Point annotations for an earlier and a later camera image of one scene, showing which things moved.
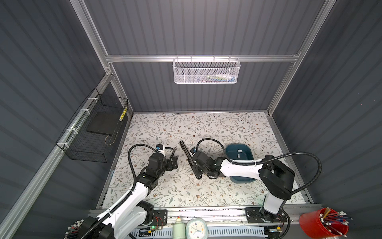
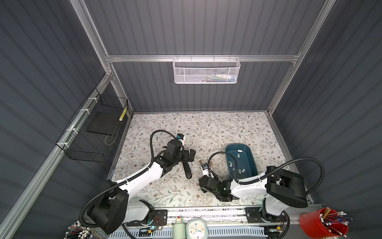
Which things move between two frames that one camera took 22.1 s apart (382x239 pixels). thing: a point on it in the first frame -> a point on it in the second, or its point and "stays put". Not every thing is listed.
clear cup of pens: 74,229 stays put
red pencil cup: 325,223 stays put
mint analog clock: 196,228 stays put
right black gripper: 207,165 -> 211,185
